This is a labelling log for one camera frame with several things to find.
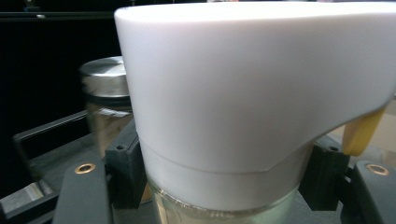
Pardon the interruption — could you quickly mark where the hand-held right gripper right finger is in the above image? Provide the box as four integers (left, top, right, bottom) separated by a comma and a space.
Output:
298, 134, 351, 213

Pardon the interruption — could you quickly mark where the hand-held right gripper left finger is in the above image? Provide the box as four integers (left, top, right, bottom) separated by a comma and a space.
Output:
105, 119, 148, 210

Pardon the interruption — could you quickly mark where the glass jar with metal lid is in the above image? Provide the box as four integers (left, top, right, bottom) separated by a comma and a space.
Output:
78, 55, 135, 161

